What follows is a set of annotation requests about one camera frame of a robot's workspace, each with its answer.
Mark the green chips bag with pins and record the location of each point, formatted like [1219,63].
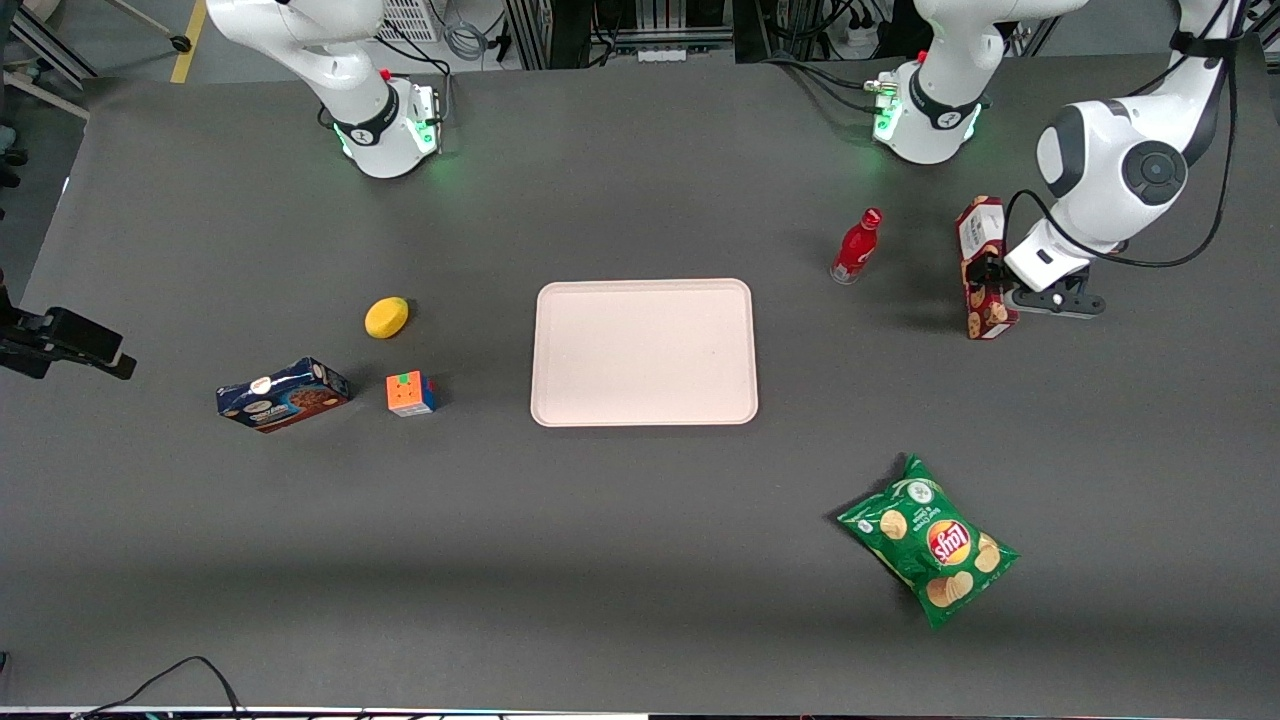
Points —
[930,540]

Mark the yellow lemon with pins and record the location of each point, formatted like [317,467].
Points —
[386,318]

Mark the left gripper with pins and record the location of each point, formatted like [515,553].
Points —
[993,270]

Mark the red cookie box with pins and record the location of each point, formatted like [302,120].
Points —
[978,230]

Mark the white mesh basket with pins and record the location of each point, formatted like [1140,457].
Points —
[410,18]

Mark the pale pink tray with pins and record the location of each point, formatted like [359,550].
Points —
[645,350]

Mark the black mounted device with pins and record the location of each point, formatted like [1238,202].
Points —
[65,340]

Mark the colourful puzzle cube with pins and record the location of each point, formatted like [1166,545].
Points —
[408,393]

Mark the black aluminium frame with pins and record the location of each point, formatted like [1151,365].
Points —
[570,25]

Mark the blue cookie box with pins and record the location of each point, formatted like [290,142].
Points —
[285,397]

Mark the black tripod leg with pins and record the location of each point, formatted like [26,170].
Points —
[180,42]

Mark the white power strip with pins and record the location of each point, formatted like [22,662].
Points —
[662,54]

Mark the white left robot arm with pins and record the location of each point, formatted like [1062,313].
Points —
[1100,160]

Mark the dark chair base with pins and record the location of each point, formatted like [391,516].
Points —
[8,155]

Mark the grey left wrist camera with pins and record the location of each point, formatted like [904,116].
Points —
[1060,300]

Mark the grey metal rails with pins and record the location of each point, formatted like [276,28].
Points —
[50,50]

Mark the red bottle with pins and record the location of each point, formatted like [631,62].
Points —
[857,250]

